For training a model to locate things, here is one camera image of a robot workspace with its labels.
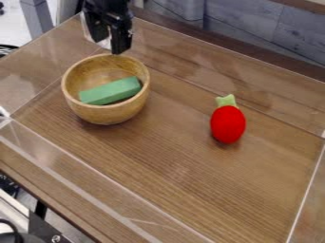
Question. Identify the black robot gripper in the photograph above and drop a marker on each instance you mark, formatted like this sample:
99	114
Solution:
95	10

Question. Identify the black bracket with screw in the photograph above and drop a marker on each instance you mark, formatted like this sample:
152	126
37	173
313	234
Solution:
41	232

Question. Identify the green rectangular stick block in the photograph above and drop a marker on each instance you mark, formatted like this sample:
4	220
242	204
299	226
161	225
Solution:
111	92

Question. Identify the brown wooden bowl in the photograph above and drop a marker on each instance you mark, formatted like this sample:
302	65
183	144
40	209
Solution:
97	70

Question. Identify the clear acrylic tray enclosure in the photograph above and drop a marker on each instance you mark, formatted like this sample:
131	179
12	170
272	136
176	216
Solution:
155	180

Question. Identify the grey metal post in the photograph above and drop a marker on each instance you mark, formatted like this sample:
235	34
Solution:
37	16

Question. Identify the red plush radish toy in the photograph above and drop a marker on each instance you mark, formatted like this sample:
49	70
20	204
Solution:
227	122

